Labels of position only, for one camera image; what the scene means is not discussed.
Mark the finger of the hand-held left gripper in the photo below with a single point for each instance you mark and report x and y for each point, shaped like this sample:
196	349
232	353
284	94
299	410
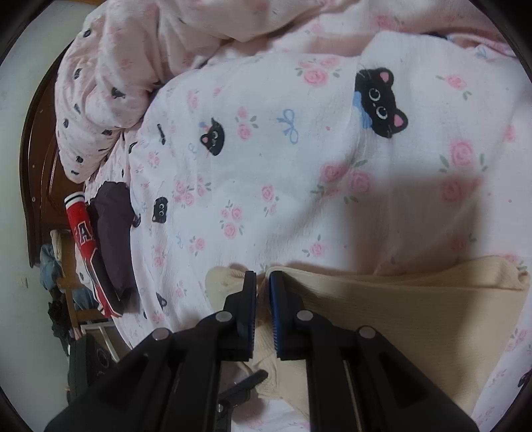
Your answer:
247	384

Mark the red jersey with black print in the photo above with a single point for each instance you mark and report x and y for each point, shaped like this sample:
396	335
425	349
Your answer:
85	249

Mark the dark wooden headboard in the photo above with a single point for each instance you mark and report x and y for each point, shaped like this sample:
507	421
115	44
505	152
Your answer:
39	166

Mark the black bag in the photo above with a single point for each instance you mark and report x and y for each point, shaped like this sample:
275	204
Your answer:
89	365

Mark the cream ribbed knit garment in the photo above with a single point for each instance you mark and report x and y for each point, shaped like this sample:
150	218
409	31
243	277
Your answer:
395	303

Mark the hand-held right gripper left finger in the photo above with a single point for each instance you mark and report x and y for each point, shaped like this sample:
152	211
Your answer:
250	315

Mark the wooden chair with clothes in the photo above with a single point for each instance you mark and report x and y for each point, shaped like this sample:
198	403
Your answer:
52	266

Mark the dark grey folded garment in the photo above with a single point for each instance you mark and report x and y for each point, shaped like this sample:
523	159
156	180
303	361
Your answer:
112	236

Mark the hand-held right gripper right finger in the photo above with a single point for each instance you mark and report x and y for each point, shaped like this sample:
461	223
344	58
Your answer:
274	315

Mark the white cat and rose bedsheet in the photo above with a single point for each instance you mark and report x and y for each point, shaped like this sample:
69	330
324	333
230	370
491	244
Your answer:
291	187

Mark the pink cat print quilt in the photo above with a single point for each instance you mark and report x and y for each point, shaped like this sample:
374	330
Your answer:
124	54

